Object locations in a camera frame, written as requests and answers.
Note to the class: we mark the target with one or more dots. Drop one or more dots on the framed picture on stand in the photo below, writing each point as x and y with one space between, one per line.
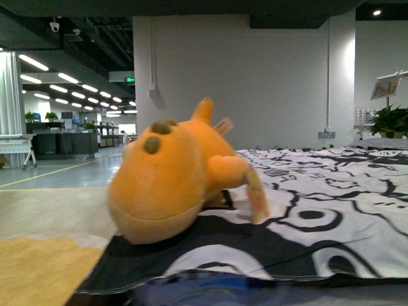
387 85

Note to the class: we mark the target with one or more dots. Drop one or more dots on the orange plush dinosaur toy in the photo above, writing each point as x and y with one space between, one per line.
172 172

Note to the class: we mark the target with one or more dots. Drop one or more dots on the white security dome camera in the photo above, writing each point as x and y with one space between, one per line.
54 26

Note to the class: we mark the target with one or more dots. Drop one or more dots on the green exit sign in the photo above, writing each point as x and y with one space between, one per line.
130 80

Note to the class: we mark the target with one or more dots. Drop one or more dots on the striped pillow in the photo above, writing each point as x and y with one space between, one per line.
379 143

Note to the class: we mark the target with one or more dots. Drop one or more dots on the white folding table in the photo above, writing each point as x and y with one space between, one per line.
19 144

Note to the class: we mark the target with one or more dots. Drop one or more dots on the potted green plant right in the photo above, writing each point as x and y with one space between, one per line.
390 122

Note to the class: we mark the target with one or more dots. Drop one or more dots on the yellow and grey round rug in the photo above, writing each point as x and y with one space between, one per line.
45 269

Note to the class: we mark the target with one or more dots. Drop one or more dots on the black and white bed quilt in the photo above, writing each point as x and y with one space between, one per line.
339 211

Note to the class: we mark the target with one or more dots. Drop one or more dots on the grey wall power outlet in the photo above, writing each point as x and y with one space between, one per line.
326 135

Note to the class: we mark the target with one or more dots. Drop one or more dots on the dark office counter desk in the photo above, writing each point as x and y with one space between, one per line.
51 141

